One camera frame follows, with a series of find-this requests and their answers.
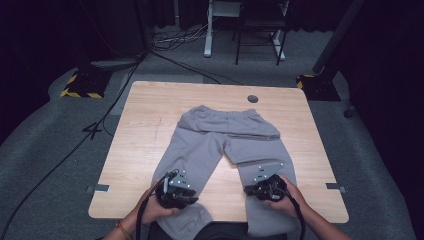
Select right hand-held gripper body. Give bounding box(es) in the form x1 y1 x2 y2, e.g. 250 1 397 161
252 162 289 203

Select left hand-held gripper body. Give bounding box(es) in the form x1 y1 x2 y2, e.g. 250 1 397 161
154 169 198 211

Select gray pants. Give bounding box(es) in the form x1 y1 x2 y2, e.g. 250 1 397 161
151 104 301 240

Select person's right hand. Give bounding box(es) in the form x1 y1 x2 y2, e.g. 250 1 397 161
264 175 310 220

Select person's left hand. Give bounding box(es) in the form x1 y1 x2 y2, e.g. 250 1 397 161
141 189 182 225

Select person's dark clothing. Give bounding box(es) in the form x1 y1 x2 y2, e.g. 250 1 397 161
147 221 288 240

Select gray tape strip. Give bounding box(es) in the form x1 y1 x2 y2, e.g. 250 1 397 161
325 182 348 194
85 183 111 195

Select black stand base striped edge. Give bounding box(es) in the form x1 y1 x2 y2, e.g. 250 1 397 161
296 73 342 102
59 67 113 100

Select gray metal stand pole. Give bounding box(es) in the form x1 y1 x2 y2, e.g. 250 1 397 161
312 0 366 76

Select black metal chair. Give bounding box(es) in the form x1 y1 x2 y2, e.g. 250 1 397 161
234 0 290 66

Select dark curtain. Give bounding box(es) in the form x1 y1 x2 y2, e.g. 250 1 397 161
333 0 424 234
0 0 148 144

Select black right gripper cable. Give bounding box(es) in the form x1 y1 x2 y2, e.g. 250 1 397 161
279 185 307 240

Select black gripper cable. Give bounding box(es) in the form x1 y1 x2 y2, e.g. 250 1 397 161
279 185 307 240
135 170 175 240

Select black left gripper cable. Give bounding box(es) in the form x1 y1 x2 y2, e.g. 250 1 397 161
135 170 175 240

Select orange bracelet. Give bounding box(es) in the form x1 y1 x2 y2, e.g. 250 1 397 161
115 219 133 240

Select long black floor cable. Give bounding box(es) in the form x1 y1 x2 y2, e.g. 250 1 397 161
0 54 148 234

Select bundle of floor cables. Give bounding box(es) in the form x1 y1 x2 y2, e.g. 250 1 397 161
150 23 215 52

